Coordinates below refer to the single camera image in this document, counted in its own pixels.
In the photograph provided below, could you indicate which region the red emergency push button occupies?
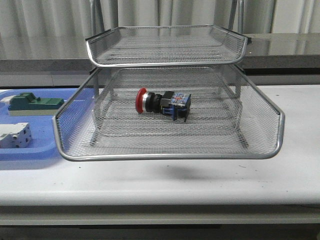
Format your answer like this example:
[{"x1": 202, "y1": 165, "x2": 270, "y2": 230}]
[{"x1": 135, "y1": 87, "x2": 191, "y2": 122}]

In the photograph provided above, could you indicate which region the silver mesh tray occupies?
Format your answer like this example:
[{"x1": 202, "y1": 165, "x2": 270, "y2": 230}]
[
  {"x1": 85, "y1": 25, "x2": 249, "y2": 68},
  {"x1": 52, "y1": 65, "x2": 285, "y2": 161},
  {"x1": 93, "y1": 67, "x2": 242, "y2": 138}
]

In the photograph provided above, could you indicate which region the blue plastic tray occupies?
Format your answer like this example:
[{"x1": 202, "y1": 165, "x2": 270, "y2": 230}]
[{"x1": 0, "y1": 88, "x2": 77, "y2": 170}]

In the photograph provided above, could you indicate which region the grey background counter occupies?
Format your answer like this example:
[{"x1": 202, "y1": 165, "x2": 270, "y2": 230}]
[{"x1": 0, "y1": 33, "x2": 320, "y2": 89}]

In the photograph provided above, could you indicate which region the white circuit breaker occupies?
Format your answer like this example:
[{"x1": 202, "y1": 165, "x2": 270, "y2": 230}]
[{"x1": 0, "y1": 122, "x2": 32, "y2": 149}]

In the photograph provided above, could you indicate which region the silver metal rack frame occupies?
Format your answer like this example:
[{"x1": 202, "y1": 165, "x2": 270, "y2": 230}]
[{"x1": 88, "y1": 0, "x2": 250, "y2": 148}]

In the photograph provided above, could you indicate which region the green and beige switch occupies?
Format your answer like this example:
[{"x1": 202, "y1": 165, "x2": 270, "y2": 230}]
[{"x1": 0, "y1": 92, "x2": 65, "y2": 117}]

